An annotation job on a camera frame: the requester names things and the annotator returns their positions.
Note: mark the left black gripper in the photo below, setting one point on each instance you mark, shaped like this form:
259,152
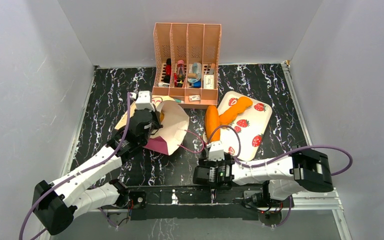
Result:
155,115

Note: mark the pink and cream paper bag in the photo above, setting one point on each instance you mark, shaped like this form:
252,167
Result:
166,140

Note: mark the long twisted orange bread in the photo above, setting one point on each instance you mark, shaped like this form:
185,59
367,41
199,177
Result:
236,109

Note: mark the orange baguette bread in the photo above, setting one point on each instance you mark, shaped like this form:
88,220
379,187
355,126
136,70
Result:
211,122

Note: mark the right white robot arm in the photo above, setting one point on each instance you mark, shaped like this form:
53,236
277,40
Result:
301,169

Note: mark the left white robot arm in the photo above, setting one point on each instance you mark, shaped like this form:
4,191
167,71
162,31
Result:
58,203

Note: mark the small croissant bread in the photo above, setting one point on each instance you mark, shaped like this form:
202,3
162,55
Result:
161,116

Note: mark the white strawberry tray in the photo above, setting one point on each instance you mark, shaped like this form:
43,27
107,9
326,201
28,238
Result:
246,132

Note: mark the red black bottle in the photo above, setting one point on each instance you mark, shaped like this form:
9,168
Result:
167,71

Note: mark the small white card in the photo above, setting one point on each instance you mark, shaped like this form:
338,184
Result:
194,98

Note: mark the pink capped bottle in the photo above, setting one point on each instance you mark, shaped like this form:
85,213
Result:
180,74

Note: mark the white small box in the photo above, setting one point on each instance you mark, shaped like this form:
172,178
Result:
209,81

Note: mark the pink desk organizer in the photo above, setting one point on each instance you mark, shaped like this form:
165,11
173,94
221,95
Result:
190,42

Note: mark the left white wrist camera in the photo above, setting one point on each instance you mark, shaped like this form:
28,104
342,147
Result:
144,101

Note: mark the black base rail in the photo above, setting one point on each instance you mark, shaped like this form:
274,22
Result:
247,202

